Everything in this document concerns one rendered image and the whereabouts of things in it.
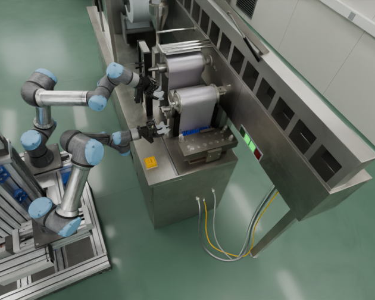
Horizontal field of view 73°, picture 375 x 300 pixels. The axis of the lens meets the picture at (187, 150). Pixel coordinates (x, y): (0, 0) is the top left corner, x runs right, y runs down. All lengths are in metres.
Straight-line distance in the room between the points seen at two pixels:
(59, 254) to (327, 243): 2.37
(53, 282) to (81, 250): 0.27
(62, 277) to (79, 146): 1.21
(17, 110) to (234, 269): 3.03
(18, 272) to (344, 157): 1.71
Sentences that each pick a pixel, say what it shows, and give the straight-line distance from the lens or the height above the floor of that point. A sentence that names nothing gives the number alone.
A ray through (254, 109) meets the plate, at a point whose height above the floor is 1.39.
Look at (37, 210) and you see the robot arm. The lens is 1.54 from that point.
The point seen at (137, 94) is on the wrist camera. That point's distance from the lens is 1.43.
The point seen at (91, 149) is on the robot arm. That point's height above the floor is 1.35.
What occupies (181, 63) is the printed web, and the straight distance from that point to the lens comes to 1.71.
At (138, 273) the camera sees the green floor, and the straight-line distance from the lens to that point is 2.38.
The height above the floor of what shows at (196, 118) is 1.14.
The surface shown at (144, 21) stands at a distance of 2.40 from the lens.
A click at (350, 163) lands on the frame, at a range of 1.11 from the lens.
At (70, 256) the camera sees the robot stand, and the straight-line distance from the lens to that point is 2.30.
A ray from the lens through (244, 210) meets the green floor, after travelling 2.69.
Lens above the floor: 2.33
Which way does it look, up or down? 52 degrees down
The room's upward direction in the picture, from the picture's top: 9 degrees clockwise
